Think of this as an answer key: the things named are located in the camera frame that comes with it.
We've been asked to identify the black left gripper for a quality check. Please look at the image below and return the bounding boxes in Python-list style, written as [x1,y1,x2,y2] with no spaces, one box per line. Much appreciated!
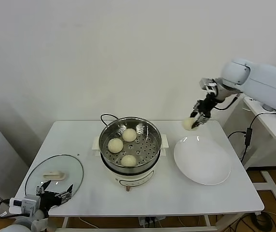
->
[36,180,74,210]

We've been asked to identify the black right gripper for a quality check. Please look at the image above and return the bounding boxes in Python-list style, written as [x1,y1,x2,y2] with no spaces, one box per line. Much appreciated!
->
[190,94,217,129]

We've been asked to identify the white steamed baozi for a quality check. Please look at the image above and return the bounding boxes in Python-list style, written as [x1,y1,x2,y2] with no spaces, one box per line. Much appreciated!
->
[181,117,198,131]
[107,138,124,154]
[120,154,138,168]
[122,128,138,143]

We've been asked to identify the glass lid with cream handle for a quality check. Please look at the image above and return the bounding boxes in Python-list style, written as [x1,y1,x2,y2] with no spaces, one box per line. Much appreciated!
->
[24,154,84,204]

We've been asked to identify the perforated steel steamer basket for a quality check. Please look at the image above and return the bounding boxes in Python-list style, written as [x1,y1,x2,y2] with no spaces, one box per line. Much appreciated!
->
[92,116,170,170]

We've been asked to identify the white round plate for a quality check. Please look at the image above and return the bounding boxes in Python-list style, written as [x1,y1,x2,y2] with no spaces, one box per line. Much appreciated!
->
[173,135,232,186]

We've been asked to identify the white side table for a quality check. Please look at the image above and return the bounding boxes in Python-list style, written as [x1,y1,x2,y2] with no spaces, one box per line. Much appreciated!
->
[226,96,276,206]

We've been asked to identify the cream electric cooker base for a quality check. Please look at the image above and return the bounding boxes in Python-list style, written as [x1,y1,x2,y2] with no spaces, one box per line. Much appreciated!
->
[92,148,169,193]

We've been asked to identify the white power strip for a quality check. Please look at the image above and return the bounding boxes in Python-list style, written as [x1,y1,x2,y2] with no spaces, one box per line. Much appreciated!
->
[139,216,166,228]

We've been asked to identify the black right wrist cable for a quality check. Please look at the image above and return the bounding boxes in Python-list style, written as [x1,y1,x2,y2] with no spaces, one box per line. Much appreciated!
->
[214,94,238,111]

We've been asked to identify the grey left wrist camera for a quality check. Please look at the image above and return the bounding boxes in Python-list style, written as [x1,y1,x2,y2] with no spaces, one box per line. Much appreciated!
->
[9,195,41,215]

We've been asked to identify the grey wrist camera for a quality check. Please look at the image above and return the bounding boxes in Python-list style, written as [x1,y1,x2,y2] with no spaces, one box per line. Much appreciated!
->
[199,77,218,94]
[9,195,41,215]

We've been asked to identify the white table leg frame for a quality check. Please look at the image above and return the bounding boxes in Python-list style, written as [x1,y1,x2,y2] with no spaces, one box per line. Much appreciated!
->
[45,214,262,232]

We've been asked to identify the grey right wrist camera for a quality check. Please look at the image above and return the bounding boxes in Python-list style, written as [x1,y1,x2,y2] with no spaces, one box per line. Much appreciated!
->
[199,77,218,94]

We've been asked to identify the thin white floor cable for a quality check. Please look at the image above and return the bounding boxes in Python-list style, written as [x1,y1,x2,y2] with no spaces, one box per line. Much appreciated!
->
[79,216,98,229]

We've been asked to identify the black laptop charger cable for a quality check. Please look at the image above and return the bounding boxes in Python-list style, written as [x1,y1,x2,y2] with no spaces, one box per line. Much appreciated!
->
[227,112,276,164]

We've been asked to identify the black cooker power cord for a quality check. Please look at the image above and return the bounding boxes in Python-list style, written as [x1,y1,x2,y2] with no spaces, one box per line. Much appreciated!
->
[100,114,119,128]

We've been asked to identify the black floor cable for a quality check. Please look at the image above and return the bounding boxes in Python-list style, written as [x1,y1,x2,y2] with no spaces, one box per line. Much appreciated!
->
[239,212,276,232]

